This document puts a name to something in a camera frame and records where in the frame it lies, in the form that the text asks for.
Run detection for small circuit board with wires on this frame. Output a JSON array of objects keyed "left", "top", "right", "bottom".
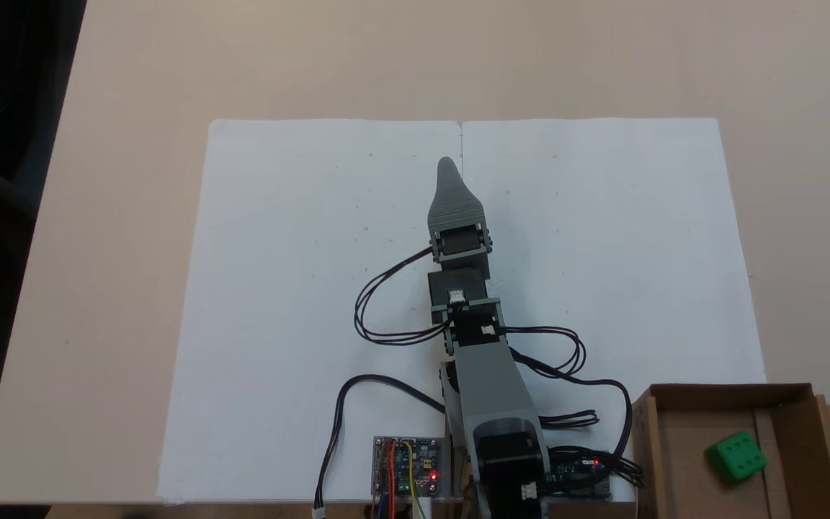
[{"left": 372, "top": 435, "right": 453, "bottom": 500}]

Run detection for black elbow loop cable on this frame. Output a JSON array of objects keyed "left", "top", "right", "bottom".
[{"left": 502, "top": 325, "right": 589, "bottom": 380}]

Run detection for red wire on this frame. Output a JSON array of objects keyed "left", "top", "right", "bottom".
[{"left": 383, "top": 440, "right": 396, "bottom": 519}]

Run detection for blue circuit board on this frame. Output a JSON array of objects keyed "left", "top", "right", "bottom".
[{"left": 544, "top": 450, "right": 615, "bottom": 501}]

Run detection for green die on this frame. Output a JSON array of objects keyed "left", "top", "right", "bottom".
[{"left": 704, "top": 430, "right": 769, "bottom": 484}]

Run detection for brown cardboard box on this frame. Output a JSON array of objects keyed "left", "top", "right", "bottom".
[{"left": 628, "top": 383, "right": 830, "bottom": 519}]

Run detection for wide grey moving gripper jaw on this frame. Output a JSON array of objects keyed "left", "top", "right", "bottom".
[{"left": 427, "top": 156, "right": 488, "bottom": 234}]

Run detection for black wrist loop cable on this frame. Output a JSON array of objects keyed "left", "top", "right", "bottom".
[{"left": 353, "top": 247, "right": 460, "bottom": 346}]

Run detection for yellow wire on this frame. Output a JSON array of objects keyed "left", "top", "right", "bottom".
[{"left": 402, "top": 440, "right": 429, "bottom": 519}]

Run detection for white paper sheet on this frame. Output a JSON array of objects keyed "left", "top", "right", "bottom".
[{"left": 157, "top": 117, "right": 768, "bottom": 505}]

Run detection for black cable with white connector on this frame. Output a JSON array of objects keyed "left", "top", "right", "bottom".
[{"left": 311, "top": 373, "right": 449, "bottom": 519}]

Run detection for black shoulder cable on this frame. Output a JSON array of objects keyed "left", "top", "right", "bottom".
[{"left": 512, "top": 352, "right": 646, "bottom": 499}]

